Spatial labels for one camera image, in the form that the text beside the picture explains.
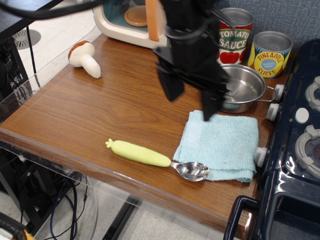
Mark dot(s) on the dark blue toy stove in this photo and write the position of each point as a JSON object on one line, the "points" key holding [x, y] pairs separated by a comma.
{"points": [[288, 205]]}

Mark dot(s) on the black table leg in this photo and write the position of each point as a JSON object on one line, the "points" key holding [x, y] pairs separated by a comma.
{"points": [[121, 219]]}

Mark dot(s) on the tomato sauce can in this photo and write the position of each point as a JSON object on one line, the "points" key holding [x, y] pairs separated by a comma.
{"points": [[233, 39]]}

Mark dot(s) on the pineapple slices can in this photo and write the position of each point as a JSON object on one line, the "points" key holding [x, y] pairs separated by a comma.
{"points": [[269, 53]]}

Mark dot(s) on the plush mushroom toy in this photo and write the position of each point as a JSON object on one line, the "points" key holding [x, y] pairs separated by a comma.
{"points": [[82, 55]]}

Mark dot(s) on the small steel pot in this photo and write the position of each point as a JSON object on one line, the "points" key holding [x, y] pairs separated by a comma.
{"points": [[245, 87]]}

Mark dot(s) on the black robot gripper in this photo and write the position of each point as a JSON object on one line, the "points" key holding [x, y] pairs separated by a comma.
{"points": [[191, 59]]}

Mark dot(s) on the spoon with green handle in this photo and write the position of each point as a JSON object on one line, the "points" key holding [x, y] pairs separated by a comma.
{"points": [[190, 171]]}

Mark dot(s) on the yellow object at corner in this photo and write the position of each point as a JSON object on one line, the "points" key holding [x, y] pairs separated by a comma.
{"points": [[13, 230]]}

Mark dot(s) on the black computer tower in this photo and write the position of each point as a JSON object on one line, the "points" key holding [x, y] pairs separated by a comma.
{"points": [[13, 77]]}

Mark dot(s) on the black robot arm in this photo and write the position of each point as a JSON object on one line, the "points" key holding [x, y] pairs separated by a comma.
{"points": [[181, 14]]}

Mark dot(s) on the clear acrylic side panel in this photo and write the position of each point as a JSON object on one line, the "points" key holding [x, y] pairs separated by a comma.
{"points": [[50, 57]]}

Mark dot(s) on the light blue folded cloth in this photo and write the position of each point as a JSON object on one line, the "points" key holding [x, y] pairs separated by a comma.
{"points": [[226, 144]]}

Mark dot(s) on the toy microwave oven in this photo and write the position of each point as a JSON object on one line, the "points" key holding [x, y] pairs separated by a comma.
{"points": [[138, 22]]}

